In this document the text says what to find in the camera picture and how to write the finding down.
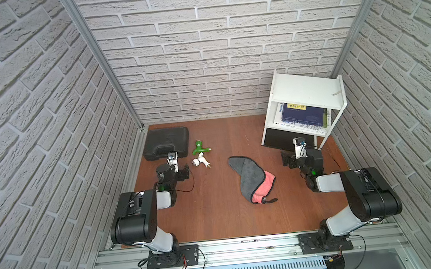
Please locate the green pipe fitting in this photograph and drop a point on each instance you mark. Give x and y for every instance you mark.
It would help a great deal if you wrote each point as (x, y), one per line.
(199, 148)

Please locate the white two-tier bookshelf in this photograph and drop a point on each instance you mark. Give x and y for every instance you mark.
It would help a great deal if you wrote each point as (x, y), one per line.
(321, 92)

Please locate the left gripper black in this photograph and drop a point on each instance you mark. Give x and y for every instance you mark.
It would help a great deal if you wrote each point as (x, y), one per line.
(182, 173)

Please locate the black plastic case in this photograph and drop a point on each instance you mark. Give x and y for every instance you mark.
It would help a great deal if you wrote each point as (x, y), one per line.
(160, 142)

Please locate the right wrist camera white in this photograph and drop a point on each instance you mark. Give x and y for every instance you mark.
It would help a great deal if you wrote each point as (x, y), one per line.
(300, 147)

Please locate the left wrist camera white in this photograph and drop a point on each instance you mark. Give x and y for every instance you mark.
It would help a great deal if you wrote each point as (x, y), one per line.
(172, 158)

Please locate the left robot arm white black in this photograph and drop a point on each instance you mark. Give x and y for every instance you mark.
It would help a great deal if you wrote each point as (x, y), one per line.
(135, 222)

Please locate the aluminium front rail frame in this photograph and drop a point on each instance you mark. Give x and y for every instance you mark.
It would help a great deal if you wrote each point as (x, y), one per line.
(280, 251)

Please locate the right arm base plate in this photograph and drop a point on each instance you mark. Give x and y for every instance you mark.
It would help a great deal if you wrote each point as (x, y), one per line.
(311, 243)

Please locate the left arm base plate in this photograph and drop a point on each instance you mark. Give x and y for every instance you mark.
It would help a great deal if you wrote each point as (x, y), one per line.
(187, 255)

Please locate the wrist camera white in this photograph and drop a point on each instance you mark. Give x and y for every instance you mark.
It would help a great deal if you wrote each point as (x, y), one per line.
(172, 158)
(300, 147)

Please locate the white pipe fitting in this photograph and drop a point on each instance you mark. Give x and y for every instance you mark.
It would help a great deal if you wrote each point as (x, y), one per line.
(201, 160)

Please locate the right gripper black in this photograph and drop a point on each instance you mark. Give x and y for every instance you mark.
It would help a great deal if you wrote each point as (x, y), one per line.
(291, 160)

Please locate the grey and pink microfibre cloth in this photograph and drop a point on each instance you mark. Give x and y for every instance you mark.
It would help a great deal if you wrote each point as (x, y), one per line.
(255, 184)

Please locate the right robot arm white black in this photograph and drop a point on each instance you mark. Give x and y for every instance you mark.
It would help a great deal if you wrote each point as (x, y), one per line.
(369, 197)

